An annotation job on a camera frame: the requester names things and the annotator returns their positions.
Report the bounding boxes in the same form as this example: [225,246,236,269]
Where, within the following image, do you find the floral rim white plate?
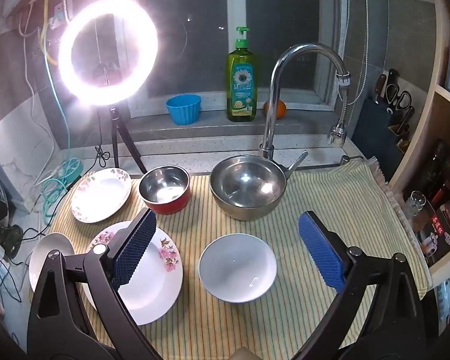
[71,168,132,223]

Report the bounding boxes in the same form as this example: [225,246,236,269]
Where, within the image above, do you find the red steel-lined bowl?
[139,166,191,215]

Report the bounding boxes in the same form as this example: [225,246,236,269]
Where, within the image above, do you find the white ceramic bowl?
[199,233,277,304]

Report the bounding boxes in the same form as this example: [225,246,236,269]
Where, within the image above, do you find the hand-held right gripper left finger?
[27,207,157,360]

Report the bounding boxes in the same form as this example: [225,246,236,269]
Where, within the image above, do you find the yellow cable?
[40,0,58,65]

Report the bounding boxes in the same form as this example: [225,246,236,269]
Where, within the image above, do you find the clear drinking glass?
[405,190,427,219]

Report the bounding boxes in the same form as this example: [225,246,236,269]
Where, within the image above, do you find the teal cable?
[40,26,84,216]

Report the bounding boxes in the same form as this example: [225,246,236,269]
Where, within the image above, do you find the black round adapter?
[0,225,24,259]

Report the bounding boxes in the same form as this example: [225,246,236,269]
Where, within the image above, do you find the black kitchen scissors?
[384,82,414,116]

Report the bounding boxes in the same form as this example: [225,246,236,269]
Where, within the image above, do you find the black tangled cables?
[0,229,46,305]

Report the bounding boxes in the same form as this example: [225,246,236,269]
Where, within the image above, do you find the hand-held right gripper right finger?
[298,210,428,360]

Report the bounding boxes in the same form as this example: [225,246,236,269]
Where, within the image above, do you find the yellow striped cloth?
[47,157,430,360]

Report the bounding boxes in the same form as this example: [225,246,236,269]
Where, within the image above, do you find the orange fruit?
[262,99,287,119]

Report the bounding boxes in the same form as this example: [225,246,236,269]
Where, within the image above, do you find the wall power socket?
[50,4,75,31]

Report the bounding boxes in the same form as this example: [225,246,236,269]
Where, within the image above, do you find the red printed box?
[415,195,450,257]

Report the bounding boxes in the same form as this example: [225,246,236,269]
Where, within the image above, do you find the black handled knives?
[373,69,399,106]

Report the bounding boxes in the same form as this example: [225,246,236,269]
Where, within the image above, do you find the black thin cable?
[95,101,112,168]

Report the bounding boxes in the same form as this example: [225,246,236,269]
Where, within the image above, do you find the wooden shelf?
[388,0,450,271]

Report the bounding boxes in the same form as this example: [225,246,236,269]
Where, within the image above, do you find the dark bottle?
[427,139,450,197]

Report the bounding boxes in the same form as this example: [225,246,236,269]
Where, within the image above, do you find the pink flower white plate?
[85,220,184,326]

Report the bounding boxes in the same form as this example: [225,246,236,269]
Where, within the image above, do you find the window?
[125,0,342,110]

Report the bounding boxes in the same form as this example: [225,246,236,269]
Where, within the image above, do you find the white cable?
[20,26,47,205]

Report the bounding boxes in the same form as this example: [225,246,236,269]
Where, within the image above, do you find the ring light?
[58,0,159,103]

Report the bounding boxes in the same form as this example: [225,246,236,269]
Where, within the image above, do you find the dark knife block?
[350,97,415,181]

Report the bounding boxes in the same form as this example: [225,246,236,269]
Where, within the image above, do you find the plain white plate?
[29,232,76,294]

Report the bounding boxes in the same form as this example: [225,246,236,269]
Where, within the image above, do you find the chrome pull-out sprayer hose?
[328,0,370,147]

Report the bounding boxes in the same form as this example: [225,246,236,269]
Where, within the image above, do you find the chrome faucet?
[258,44,350,181]

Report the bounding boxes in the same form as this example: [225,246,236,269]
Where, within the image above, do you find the blue ribbed cup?
[166,94,202,125]

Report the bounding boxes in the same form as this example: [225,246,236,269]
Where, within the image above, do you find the green dish soap bottle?
[226,26,258,122]

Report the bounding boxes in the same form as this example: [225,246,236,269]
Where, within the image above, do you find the large stainless steel bowl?
[209,155,287,221]

